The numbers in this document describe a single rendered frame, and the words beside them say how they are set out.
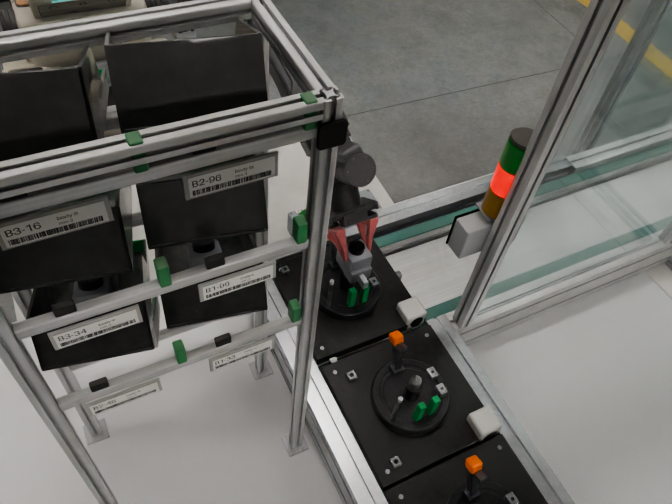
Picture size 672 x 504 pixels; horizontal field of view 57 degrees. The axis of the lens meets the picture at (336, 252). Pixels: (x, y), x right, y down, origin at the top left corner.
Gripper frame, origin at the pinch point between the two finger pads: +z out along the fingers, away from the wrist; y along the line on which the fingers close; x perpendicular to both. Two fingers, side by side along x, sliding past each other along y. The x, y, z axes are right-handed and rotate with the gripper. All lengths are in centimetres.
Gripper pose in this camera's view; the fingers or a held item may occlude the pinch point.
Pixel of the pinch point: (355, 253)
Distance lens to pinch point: 115.6
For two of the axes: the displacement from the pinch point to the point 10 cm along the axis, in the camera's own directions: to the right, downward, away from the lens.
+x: -4.1, -2.2, 8.8
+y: 8.9, -3.1, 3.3
